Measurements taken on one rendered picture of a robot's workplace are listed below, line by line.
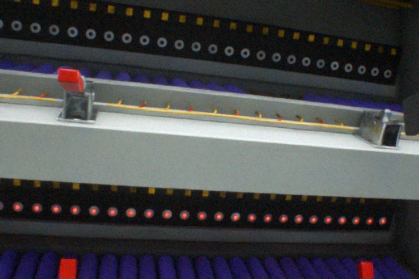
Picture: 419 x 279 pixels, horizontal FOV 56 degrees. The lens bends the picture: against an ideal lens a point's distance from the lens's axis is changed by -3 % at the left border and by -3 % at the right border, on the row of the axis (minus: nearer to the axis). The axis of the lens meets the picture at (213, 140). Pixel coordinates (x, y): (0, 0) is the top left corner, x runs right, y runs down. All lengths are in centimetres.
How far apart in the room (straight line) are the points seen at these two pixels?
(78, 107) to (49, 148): 5
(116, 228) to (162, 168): 17
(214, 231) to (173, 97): 19
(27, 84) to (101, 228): 19
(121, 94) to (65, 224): 18
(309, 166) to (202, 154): 9
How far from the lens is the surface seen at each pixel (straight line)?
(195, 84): 44
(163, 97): 36
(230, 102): 37
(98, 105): 36
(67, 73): 26
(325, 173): 36
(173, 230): 48
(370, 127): 40
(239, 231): 50
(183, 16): 49
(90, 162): 32
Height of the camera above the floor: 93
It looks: 4 degrees up
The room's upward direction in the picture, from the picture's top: 4 degrees clockwise
